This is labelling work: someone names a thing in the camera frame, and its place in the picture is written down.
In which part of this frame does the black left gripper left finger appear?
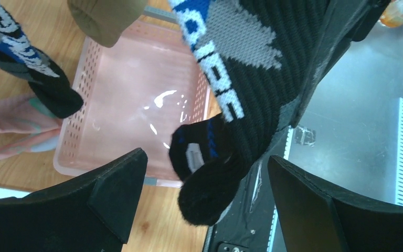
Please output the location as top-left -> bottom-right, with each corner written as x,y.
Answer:
0,148 -> 148,251

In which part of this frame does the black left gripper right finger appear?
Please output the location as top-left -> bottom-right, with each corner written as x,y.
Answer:
268,155 -> 403,251

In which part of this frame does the pink sock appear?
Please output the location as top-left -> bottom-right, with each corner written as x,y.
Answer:
0,93 -> 62,133
0,129 -> 60,160

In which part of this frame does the black blue patterned sock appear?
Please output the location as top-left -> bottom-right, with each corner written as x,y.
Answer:
169,1 -> 329,226

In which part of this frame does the pink plastic basket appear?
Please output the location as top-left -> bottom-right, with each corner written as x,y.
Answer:
53,21 -> 210,187

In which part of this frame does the tan sock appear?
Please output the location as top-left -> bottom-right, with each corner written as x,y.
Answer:
67,0 -> 148,48

